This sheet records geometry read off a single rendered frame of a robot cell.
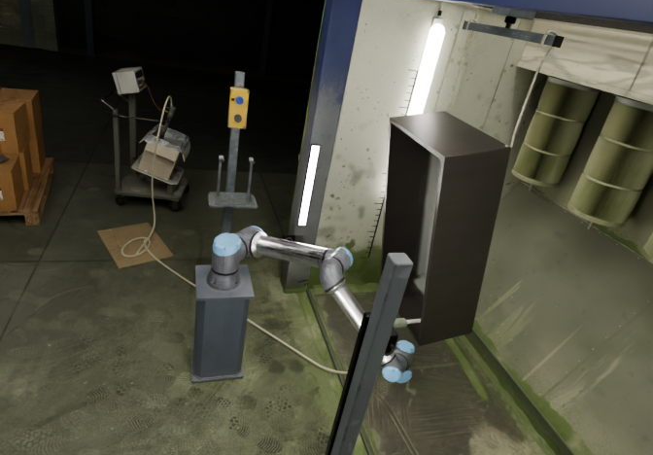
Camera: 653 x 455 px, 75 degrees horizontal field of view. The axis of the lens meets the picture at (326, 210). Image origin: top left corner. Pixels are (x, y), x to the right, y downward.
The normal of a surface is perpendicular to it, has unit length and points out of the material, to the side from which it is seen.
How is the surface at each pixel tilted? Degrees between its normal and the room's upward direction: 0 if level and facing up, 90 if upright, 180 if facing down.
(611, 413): 57
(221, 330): 90
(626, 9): 90
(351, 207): 90
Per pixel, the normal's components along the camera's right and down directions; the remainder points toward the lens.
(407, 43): 0.28, 0.47
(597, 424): -0.69, -0.51
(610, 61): -0.94, -0.03
